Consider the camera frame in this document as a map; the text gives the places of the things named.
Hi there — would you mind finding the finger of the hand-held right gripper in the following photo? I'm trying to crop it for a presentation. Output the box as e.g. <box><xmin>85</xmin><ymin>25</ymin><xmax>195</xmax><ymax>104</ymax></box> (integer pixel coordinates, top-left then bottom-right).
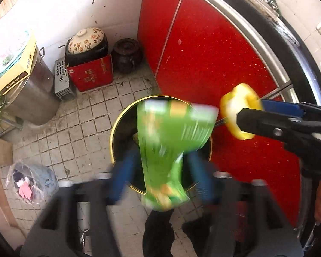
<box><xmin>262</xmin><ymin>99</ymin><xmax>312</xmax><ymax>119</ymax></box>
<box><xmin>236</xmin><ymin>108</ymin><xmax>315</xmax><ymax>146</ymax></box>

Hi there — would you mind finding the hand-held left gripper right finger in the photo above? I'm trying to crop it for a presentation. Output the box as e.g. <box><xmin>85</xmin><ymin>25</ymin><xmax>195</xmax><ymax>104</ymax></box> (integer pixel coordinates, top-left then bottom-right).
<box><xmin>184</xmin><ymin>152</ymin><xmax>304</xmax><ymax>257</ymax></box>

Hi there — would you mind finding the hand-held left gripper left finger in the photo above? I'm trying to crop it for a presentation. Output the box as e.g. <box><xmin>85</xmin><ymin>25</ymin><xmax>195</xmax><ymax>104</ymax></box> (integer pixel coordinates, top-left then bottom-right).
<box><xmin>20</xmin><ymin>148</ymin><xmax>143</xmax><ymax>257</ymax></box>

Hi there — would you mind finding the yellow bell pepper piece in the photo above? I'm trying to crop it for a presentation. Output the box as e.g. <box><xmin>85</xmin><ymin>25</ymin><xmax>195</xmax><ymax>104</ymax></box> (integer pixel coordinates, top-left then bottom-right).
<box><xmin>220</xmin><ymin>84</ymin><xmax>264</xmax><ymax>140</ymax></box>

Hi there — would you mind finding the black bin with gold rim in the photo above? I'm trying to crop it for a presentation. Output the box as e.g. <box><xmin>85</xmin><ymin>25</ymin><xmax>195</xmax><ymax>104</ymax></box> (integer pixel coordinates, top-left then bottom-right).
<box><xmin>110</xmin><ymin>95</ymin><xmax>213</xmax><ymax>194</ymax></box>

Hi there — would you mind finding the green snack bag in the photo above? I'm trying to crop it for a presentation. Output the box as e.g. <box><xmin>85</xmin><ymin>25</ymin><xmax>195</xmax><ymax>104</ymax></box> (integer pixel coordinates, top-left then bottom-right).
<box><xmin>136</xmin><ymin>99</ymin><xmax>220</xmax><ymax>211</ymax></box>

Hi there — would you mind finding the wide red cabinet door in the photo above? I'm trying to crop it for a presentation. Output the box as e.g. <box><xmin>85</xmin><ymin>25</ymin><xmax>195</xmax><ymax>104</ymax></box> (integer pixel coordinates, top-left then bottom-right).
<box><xmin>155</xmin><ymin>0</ymin><xmax>301</xmax><ymax>228</ymax></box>

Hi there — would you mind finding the clear plastic bag of waste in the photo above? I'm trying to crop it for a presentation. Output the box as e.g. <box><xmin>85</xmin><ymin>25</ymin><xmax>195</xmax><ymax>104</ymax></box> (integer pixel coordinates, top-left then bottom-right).
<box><xmin>5</xmin><ymin>161</ymin><xmax>60</xmax><ymax>208</ymax></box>

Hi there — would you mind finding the red cardboard box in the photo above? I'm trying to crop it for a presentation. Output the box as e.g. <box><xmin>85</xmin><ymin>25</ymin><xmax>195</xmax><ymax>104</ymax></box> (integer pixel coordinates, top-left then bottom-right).
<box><xmin>67</xmin><ymin>54</ymin><xmax>114</xmax><ymax>92</ymax></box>

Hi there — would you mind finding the grey plastic crate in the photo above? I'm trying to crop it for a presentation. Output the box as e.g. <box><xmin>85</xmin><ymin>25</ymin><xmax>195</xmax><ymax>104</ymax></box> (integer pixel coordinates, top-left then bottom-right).
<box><xmin>54</xmin><ymin>58</ymin><xmax>77</xmax><ymax>101</ymax></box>

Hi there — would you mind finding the steel stockpot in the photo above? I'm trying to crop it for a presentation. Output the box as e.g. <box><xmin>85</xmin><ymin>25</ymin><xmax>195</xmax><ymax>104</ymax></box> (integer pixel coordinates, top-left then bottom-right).
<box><xmin>3</xmin><ymin>47</ymin><xmax>61</xmax><ymax>126</ymax></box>

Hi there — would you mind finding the dark brown ceramic jar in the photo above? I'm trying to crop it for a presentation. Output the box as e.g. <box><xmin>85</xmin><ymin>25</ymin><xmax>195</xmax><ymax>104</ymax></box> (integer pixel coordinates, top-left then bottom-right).
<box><xmin>112</xmin><ymin>39</ymin><xmax>143</xmax><ymax>74</ymax></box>

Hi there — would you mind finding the tan wooden board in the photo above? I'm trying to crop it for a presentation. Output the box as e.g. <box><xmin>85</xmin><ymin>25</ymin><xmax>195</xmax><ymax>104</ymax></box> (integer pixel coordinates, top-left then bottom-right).
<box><xmin>0</xmin><ymin>164</ymin><xmax>19</xmax><ymax>228</ymax></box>

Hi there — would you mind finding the brown cardboard box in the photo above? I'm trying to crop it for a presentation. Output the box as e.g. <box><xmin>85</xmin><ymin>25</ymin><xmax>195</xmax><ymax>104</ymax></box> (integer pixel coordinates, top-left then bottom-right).
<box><xmin>0</xmin><ymin>136</ymin><xmax>13</xmax><ymax>166</ymax></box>

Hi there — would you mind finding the black cooking pot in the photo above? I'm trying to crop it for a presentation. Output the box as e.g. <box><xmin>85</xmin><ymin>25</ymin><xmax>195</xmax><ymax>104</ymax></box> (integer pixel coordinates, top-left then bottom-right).
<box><xmin>65</xmin><ymin>36</ymin><xmax>109</xmax><ymax>67</ymax></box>

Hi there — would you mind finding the narrow red cabinet door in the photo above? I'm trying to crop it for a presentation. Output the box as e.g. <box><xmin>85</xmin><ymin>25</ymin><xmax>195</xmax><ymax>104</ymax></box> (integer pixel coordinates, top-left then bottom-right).
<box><xmin>137</xmin><ymin>0</ymin><xmax>186</xmax><ymax>77</ymax></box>

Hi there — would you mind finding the floral ceramic pot lid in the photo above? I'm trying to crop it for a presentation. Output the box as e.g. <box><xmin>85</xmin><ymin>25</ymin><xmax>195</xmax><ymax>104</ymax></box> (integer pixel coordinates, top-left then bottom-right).
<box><xmin>68</xmin><ymin>27</ymin><xmax>105</xmax><ymax>54</ymax></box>

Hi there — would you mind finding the yellow cardboard box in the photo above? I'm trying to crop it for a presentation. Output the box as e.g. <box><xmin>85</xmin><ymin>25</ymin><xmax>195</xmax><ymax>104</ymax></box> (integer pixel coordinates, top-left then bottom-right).
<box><xmin>0</xmin><ymin>36</ymin><xmax>37</xmax><ymax>95</ymax></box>

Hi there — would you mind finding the white and teal basket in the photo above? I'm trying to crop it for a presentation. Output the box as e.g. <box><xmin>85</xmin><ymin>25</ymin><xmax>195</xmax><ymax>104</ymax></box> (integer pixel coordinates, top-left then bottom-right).
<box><xmin>0</xmin><ymin>29</ymin><xmax>33</xmax><ymax>78</ymax></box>

